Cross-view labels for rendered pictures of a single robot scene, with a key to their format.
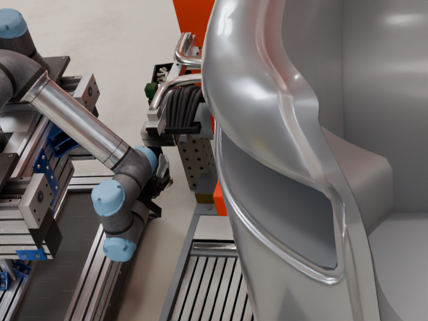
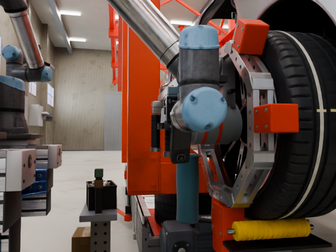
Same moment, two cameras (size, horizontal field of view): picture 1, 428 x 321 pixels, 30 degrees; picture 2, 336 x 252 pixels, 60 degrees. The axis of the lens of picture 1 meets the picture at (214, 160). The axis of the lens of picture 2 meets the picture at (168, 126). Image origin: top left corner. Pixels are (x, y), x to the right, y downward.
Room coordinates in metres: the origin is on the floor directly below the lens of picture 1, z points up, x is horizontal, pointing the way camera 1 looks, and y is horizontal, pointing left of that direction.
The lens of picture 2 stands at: (0.97, 0.59, 0.80)
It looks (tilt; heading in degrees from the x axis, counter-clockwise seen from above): 2 degrees up; 328
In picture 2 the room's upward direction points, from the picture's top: straight up
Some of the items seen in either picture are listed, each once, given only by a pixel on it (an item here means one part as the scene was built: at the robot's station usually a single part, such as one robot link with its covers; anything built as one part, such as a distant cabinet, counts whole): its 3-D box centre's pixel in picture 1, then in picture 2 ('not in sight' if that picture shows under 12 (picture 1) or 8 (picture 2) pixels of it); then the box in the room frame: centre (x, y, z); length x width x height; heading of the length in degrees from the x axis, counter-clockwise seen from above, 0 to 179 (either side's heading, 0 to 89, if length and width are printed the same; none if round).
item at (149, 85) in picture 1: (151, 90); (99, 172); (2.30, 0.15, 0.64); 0.04 x 0.04 x 0.04; 68
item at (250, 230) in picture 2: not in sight; (271, 229); (1.60, -0.19, 0.51); 0.29 x 0.06 x 0.06; 68
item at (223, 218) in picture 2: not in sight; (237, 227); (1.73, -0.17, 0.48); 0.16 x 0.12 x 0.17; 68
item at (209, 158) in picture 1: (193, 142); (100, 248); (2.51, 0.06, 0.21); 0.10 x 0.10 x 0.42; 68
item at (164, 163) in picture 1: (162, 162); not in sight; (1.63, 0.13, 0.85); 0.09 x 0.03 x 0.06; 149
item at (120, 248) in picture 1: (123, 235); (199, 109); (1.40, 0.26, 0.85); 0.11 x 0.08 x 0.09; 158
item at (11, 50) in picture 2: not in sight; (14, 55); (2.58, 0.49, 1.21); 0.11 x 0.08 x 0.09; 146
